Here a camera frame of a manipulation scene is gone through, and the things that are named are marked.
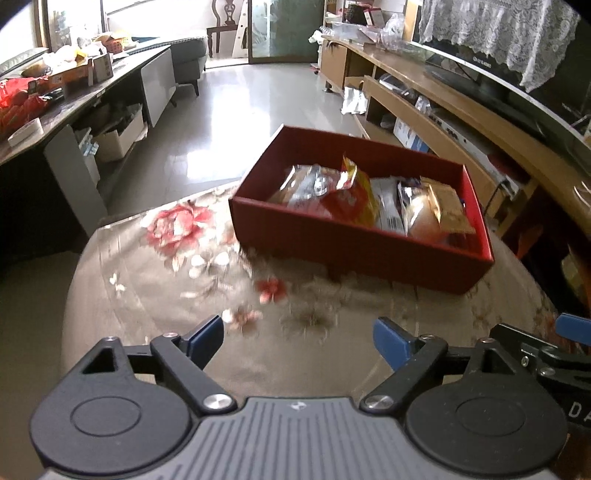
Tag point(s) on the white flat box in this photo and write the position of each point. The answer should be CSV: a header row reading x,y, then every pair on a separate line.
x,y
25,131

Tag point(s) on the round bun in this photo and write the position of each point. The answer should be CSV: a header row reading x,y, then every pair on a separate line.
x,y
422,221

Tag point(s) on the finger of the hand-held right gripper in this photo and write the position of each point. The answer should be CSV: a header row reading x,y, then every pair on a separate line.
x,y
572,326
521,339

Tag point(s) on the orange flat box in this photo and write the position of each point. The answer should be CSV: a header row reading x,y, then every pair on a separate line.
x,y
69,74

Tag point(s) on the wooden television cabinet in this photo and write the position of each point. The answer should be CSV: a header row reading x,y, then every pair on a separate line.
x,y
461,115

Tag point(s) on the green glass sliding door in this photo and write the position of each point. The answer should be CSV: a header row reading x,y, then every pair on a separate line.
x,y
281,27

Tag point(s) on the clear plastic bags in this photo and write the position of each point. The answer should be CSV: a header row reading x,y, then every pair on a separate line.
x,y
392,30

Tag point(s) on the dark wooden chair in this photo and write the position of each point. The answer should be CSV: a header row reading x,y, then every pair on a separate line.
x,y
224,18

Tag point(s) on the long grey snack packet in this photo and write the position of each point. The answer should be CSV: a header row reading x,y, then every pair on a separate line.
x,y
390,207

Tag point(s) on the grey sofa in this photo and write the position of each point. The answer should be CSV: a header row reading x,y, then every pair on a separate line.
x,y
187,57

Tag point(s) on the white plastic bag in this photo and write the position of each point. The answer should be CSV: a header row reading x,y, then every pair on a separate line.
x,y
353,101

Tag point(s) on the dark long desk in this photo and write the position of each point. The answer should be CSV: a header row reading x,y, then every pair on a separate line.
x,y
60,106

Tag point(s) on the golden brown snack packet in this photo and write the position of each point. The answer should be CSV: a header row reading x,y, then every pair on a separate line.
x,y
450,207

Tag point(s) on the red cardboard box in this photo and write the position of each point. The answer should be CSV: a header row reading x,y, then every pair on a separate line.
x,y
360,249

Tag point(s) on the white lace cloth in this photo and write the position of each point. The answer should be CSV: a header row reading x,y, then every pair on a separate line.
x,y
489,32

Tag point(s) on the white wooden stand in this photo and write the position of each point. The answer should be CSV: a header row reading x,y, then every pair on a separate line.
x,y
240,27

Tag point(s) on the clear bag of flaky pastry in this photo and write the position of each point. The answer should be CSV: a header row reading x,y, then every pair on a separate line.
x,y
288,190

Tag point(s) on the white storage box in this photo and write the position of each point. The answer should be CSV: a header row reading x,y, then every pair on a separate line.
x,y
120,136

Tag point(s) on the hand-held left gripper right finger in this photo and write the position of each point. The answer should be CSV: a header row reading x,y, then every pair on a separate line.
x,y
392,341

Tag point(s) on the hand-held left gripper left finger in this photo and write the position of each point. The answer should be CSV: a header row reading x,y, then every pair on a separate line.
x,y
205,339

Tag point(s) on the blue white box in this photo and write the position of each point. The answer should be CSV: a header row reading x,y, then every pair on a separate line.
x,y
411,136

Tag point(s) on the black television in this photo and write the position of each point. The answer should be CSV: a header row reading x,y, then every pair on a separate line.
x,y
508,97

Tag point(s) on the floral beige tablecloth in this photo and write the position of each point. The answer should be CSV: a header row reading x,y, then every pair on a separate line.
x,y
138,300

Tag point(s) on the red plastic bag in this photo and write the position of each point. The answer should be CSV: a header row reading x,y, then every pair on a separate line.
x,y
18,99

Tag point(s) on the dark red gift box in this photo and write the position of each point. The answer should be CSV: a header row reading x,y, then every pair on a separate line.
x,y
362,13

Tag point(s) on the small cardboard box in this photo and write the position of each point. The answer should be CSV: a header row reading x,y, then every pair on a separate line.
x,y
102,68

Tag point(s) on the red yellow snack packet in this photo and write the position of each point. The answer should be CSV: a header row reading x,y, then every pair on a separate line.
x,y
353,198

